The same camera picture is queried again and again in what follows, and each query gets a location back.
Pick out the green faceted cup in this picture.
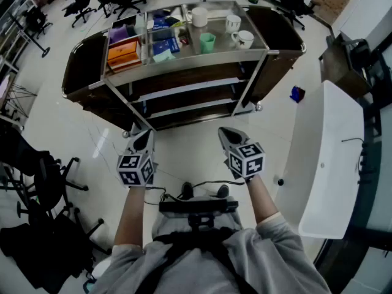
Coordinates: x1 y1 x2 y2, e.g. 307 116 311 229
199 32 217 54

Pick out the dark wooden stand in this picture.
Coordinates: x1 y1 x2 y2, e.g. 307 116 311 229
318 31 373 99

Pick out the blue cloth bundle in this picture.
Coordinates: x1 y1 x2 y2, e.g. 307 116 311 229
289 86 306 104

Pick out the purple packet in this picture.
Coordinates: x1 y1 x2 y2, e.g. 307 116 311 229
109 24 129 45

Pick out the black wire stand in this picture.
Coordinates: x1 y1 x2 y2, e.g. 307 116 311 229
0 83 38 125

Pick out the white striped cup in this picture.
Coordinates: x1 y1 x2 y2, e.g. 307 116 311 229
225 14 242 34

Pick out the black chest harness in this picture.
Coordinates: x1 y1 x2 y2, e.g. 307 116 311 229
153 227 261 294

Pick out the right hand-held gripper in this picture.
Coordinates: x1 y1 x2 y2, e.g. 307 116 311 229
217 126 266 182

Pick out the black chest-mounted device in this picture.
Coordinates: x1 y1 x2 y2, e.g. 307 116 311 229
159 196 239 232

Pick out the translucent white packet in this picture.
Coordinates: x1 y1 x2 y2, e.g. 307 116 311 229
134 13 148 37

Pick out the person's left black shoe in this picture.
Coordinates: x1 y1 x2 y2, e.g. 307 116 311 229
180 181 194 200

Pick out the orange box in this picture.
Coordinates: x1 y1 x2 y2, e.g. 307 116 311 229
107 40 143 72

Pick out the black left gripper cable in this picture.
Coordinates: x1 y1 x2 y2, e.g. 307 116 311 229
143 186 168 206

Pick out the white shelving rack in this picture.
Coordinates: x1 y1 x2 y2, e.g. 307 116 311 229
0 0 38 73

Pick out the white cup with star print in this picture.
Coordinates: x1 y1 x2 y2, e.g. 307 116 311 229
231 30 255 49

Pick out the black pole stand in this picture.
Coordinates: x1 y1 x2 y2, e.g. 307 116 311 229
9 10 51 58

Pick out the person's grey shirt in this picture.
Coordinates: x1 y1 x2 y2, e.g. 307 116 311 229
88 211 333 294

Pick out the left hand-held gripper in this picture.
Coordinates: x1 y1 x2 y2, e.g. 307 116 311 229
116 129 159 189

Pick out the black bathtub faucet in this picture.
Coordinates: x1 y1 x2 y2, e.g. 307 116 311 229
341 137 378 184

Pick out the steel service cart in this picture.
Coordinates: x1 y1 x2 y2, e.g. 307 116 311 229
61 0 307 134

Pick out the person's right forearm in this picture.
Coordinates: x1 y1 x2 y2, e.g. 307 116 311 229
244 175 282 225

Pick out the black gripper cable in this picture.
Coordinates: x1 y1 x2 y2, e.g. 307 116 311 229
143 186 168 206
164 176 251 202

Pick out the dark blue packet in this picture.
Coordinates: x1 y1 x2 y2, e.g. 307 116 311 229
152 17 170 32
152 37 181 56

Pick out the person's left forearm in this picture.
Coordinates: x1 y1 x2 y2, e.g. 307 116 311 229
113 186 146 247

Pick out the mint green packet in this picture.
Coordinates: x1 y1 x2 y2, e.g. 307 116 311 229
152 49 177 63

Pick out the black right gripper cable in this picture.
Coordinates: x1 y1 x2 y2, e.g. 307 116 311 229
164 176 251 202

